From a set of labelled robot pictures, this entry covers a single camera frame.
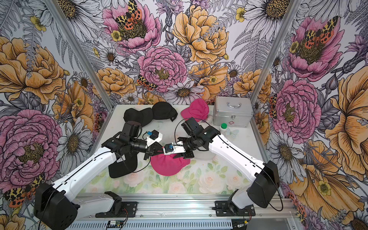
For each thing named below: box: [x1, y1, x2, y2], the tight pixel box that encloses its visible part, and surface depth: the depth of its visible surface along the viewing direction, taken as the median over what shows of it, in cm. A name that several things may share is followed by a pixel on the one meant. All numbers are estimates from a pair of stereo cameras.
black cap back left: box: [123, 107, 154, 127], surface depth 113 cm
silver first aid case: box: [212, 95, 254, 128], surface depth 104 cm
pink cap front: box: [150, 153, 191, 177], surface depth 75 cm
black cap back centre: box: [151, 101, 178, 122], surface depth 114 cm
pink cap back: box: [180, 98, 210, 123], surface depth 117 cm
